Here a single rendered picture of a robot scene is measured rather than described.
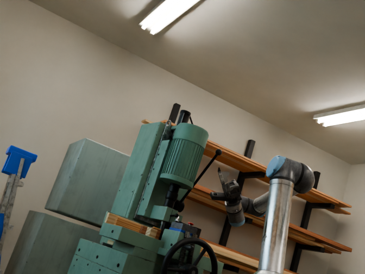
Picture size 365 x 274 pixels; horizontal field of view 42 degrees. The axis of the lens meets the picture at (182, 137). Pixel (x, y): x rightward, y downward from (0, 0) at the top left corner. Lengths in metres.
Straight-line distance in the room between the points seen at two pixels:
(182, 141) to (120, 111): 2.44
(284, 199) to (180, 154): 0.56
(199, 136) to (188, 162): 0.15
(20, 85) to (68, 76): 0.46
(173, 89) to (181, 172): 2.77
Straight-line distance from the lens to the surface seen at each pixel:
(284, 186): 2.23
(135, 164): 2.63
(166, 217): 2.34
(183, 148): 2.37
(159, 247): 2.20
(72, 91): 4.68
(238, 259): 4.68
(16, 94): 4.58
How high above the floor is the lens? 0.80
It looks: 15 degrees up
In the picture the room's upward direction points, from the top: 18 degrees clockwise
